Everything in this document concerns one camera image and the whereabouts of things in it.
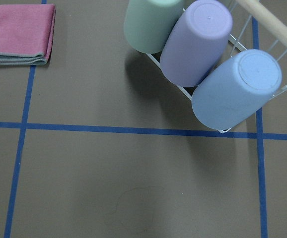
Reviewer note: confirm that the green tumbler cup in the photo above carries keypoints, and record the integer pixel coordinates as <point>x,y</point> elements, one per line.
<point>148,23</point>

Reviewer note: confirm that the purple tumbler cup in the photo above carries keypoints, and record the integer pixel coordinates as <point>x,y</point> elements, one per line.
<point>196,43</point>

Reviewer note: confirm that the pink folded cloth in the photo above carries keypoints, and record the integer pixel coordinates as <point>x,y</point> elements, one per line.
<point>26,33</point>

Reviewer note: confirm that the wooden rack handle rod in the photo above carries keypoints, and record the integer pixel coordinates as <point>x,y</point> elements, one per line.
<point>266,18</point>

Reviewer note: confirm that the blue tumbler cup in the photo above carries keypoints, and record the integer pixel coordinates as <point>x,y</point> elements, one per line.
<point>236,89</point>

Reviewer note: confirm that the white wire cup rack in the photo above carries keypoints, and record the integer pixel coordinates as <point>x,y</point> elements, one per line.
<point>245,34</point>

